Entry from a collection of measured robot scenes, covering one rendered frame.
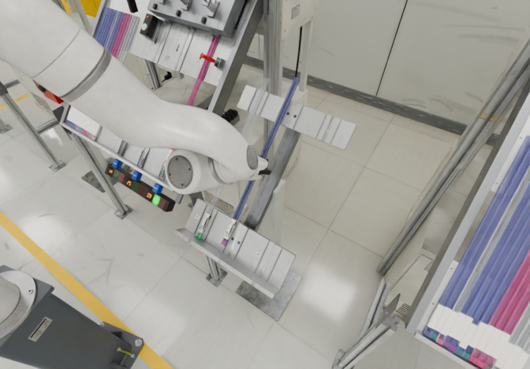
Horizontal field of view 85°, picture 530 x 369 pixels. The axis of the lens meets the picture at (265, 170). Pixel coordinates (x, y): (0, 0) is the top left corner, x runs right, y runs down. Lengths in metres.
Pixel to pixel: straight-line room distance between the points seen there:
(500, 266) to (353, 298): 0.92
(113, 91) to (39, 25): 0.10
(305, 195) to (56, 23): 1.66
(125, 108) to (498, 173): 0.76
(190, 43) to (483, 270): 1.06
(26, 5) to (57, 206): 1.89
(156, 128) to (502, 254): 0.75
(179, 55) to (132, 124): 0.70
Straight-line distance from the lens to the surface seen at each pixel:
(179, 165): 0.54
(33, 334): 1.09
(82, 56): 0.44
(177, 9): 1.14
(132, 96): 0.46
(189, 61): 1.11
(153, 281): 1.71
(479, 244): 0.83
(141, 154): 1.15
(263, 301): 1.56
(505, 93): 0.98
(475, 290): 0.85
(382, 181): 2.11
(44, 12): 0.44
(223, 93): 1.00
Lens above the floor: 1.50
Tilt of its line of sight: 47 degrees down
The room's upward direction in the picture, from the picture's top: straight up
